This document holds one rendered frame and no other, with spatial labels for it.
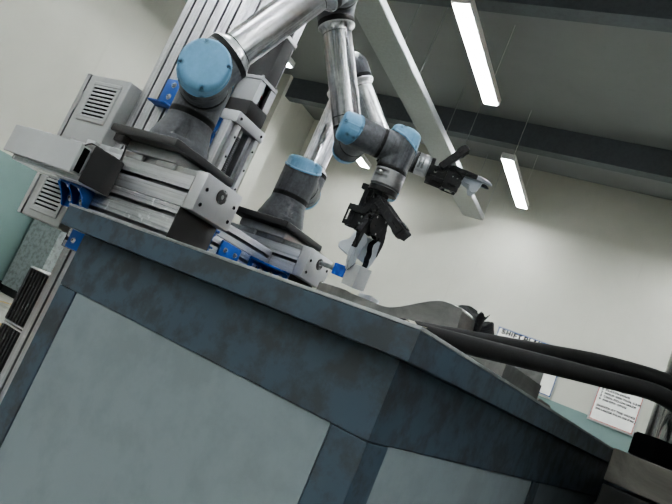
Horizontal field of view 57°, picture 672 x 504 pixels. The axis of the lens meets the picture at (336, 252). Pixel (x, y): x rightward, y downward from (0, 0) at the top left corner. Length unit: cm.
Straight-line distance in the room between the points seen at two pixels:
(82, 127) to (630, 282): 773
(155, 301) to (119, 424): 17
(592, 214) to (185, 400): 856
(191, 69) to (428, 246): 808
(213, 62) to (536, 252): 788
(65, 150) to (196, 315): 77
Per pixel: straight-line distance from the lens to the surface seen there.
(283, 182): 192
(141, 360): 91
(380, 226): 147
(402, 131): 149
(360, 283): 145
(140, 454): 87
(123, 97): 195
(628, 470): 128
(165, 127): 153
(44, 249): 703
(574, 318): 878
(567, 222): 916
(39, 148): 161
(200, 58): 143
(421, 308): 136
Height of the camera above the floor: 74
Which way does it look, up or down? 9 degrees up
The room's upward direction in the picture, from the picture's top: 23 degrees clockwise
